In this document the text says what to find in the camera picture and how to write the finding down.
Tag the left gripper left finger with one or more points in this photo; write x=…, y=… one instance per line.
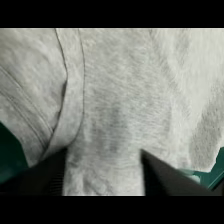
x=40, y=180

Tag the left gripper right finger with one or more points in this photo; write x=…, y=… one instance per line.
x=163, y=180

